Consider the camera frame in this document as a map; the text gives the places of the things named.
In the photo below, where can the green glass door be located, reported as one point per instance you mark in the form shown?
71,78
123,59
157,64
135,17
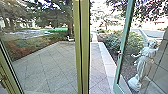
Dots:
125,33

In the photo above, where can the green framed glass doors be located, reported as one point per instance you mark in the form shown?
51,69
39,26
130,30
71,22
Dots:
81,46

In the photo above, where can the small white outdoor bench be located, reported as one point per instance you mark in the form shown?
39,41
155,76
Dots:
70,39

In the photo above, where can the dark green bush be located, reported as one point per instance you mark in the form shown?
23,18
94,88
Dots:
113,41

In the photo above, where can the large outdoor tree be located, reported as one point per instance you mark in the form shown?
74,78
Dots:
70,20

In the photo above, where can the bright green lawn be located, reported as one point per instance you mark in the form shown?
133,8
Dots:
56,30

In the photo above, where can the small distant tree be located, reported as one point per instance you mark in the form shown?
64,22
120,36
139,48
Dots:
106,16

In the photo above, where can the low green hedge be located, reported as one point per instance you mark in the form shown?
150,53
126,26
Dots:
33,43

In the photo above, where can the red leaved tree branches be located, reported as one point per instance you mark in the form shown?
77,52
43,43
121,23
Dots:
146,8

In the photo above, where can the grey building column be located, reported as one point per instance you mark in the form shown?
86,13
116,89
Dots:
161,66

